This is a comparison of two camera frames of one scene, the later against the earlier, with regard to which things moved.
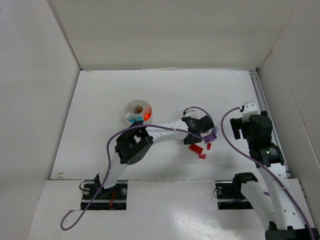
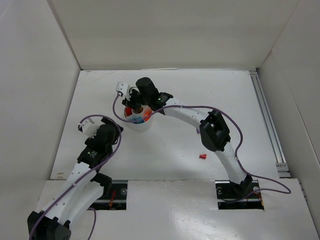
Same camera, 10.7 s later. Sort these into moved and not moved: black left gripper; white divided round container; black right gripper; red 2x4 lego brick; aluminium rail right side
Moved: red 2x4 lego brick; black left gripper; black right gripper
Not moved: aluminium rail right side; white divided round container
